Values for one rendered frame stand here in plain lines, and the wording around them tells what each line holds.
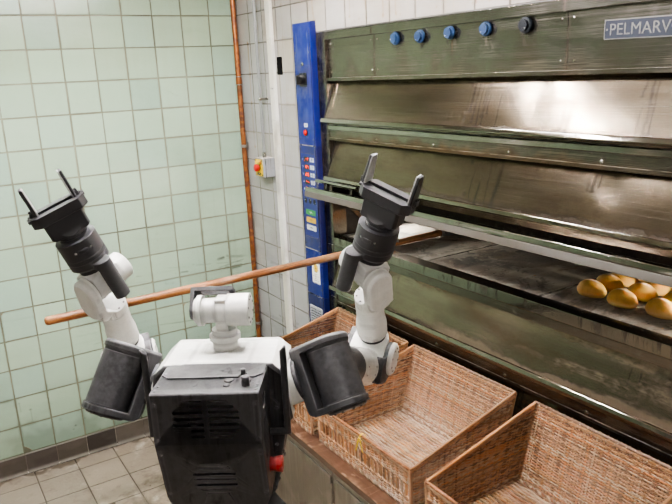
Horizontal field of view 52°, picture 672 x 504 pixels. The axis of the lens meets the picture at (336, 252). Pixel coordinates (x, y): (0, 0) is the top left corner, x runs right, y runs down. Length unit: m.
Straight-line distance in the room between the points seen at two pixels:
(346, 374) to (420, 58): 1.54
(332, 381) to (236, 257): 2.72
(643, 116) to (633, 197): 0.22
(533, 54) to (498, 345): 0.98
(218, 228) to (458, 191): 1.83
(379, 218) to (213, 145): 2.56
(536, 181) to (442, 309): 0.70
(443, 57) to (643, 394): 1.28
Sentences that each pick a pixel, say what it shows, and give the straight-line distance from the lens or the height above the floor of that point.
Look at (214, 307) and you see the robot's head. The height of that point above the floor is 1.49.
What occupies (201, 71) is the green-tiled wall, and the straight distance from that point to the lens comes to 3.86.
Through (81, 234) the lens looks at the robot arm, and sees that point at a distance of 1.54.
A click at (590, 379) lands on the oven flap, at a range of 2.26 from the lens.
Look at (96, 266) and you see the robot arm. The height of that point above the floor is 1.56.
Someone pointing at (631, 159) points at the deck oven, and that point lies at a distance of 2.03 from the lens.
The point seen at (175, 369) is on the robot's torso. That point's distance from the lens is 1.37.
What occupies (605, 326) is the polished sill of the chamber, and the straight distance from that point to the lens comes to 2.17.
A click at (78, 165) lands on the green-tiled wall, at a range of 3.68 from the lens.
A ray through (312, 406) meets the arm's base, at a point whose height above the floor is 1.30.
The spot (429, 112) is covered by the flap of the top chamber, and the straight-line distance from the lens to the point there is 2.57.
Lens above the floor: 1.93
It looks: 15 degrees down
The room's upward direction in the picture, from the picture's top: 3 degrees counter-clockwise
